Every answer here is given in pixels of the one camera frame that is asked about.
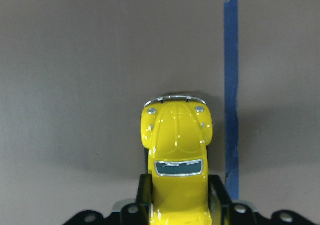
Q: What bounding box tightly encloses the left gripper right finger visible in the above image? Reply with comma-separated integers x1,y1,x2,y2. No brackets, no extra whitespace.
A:
208,175,257,225

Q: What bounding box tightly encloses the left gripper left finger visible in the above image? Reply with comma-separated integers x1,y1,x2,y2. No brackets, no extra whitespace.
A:
120,174,153,225

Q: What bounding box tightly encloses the yellow beetle toy car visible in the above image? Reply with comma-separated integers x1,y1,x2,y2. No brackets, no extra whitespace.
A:
140,95,213,225

